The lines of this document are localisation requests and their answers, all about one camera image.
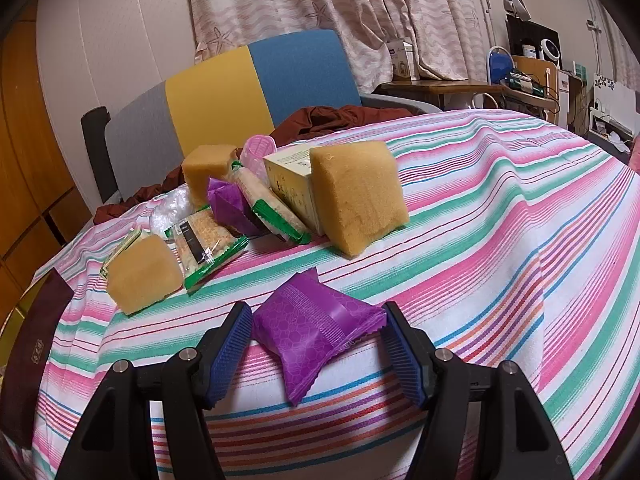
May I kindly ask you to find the tall yellow sponge block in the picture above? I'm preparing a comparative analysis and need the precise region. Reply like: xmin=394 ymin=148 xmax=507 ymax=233
xmin=181 ymin=144 xmax=241 ymax=208

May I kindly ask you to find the grey yellow blue chair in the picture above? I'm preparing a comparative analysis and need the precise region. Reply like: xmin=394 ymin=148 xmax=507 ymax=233
xmin=81 ymin=29 xmax=443 ymax=206

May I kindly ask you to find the black monitor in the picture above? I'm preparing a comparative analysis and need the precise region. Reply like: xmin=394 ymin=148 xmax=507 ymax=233
xmin=506 ymin=14 xmax=563 ymax=68

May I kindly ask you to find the wooden desk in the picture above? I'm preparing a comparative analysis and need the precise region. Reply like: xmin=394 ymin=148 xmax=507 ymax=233
xmin=372 ymin=77 xmax=506 ymax=111

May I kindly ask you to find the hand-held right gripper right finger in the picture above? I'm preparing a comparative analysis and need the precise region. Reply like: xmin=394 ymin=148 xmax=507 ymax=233
xmin=381 ymin=301 xmax=573 ymax=480

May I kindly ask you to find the purple snack packet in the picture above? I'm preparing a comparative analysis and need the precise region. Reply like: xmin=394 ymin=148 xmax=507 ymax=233
xmin=206 ymin=177 xmax=266 ymax=237
xmin=251 ymin=267 xmax=388 ymax=407

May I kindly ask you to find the patterned pink curtain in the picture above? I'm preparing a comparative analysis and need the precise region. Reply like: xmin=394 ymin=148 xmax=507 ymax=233
xmin=185 ymin=0 xmax=506 ymax=83

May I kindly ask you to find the white lamp pole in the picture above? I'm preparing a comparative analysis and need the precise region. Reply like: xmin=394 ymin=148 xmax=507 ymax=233
xmin=475 ymin=0 xmax=496 ymax=51

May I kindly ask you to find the cream cardboard box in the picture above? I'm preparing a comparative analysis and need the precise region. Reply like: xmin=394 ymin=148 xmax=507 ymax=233
xmin=262 ymin=144 xmax=328 ymax=237

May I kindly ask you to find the blue fan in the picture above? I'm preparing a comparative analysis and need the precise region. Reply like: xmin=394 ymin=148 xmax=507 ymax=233
xmin=487 ymin=45 xmax=516 ymax=85

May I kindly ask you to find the large yellow sponge block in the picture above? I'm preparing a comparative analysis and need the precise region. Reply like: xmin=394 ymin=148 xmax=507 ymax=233
xmin=309 ymin=141 xmax=411 ymax=261

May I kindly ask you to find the clear plastic bag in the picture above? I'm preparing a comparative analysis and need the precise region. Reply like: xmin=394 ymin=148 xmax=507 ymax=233
xmin=149 ymin=187 xmax=193 ymax=236

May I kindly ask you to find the white carton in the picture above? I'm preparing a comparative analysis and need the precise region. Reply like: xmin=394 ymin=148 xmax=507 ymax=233
xmin=387 ymin=39 xmax=418 ymax=82

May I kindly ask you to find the long green cracker packet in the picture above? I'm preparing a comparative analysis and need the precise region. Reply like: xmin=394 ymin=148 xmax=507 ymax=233
xmin=231 ymin=161 xmax=312 ymax=246

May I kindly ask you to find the wooden wardrobe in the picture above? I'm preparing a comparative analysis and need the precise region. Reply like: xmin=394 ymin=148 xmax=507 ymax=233
xmin=0 ymin=0 xmax=93 ymax=311

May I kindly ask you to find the small yellow sponge block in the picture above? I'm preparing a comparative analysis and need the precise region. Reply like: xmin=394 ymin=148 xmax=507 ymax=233
xmin=106 ymin=235 xmax=184 ymax=317

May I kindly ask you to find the white floral box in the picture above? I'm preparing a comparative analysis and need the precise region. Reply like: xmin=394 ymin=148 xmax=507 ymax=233
xmin=592 ymin=72 xmax=636 ymax=111

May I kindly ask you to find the striped bed sheet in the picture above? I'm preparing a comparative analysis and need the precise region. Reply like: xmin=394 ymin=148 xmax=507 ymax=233
xmin=10 ymin=110 xmax=640 ymax=480

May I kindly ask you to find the dark red cloth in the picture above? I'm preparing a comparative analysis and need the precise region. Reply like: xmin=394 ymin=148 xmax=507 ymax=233
xmin=92 ymin=105 xmax=416 ymax=226

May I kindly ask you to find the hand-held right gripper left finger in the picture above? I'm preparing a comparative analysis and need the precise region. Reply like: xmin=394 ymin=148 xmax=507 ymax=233
xmin=56 ymin=301 xmax=254 ymax=480

